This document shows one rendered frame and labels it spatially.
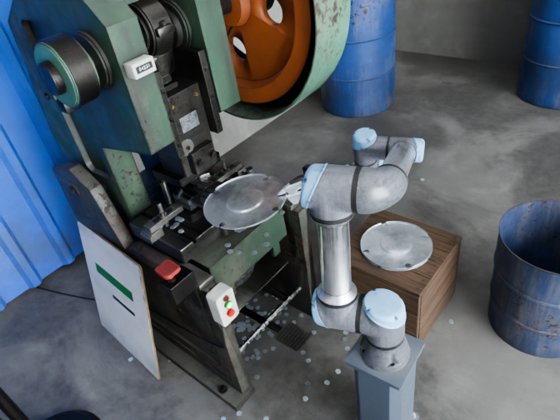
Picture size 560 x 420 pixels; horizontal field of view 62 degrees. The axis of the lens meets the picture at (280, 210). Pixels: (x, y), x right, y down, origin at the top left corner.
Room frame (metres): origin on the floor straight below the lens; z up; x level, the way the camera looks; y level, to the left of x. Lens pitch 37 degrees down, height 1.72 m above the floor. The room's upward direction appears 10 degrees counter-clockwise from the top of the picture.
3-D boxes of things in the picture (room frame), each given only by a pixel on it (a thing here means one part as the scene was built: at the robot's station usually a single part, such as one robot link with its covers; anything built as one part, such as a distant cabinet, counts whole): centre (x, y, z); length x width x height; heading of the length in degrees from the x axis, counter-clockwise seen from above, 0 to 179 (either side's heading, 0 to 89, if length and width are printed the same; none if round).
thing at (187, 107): (1.44, 0.27, 1.04); 0.17 x 0.15 x 0.30; 44
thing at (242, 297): (1.48, 0.30, 0.31); 0.43 x 0.42 x 0.01; 134
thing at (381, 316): (0.87, -0.24, 0.62); 0.13 x 0.12 x 0.14; 64
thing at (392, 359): (0.86, -0.24, 0.50); 0.15 x 0.15 x 0.10
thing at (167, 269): (1.07, 0.37, 0.72); 0.07 x 0.06 x 0.08; 44
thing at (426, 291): (1.41, -0.45, 0.18); 0.40 x 0.38 x 0.35; 44
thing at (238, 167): (1.59, 0.18, 0.76); 0.17 x 0.06 x 0.10; 134
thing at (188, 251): (1.47, 0.30, 0.68); 0.45 x 0.30 x 0.06; 134
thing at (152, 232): (1.35, 0.42, 0.76); 0.17 x 0.06 x 0.10; 134
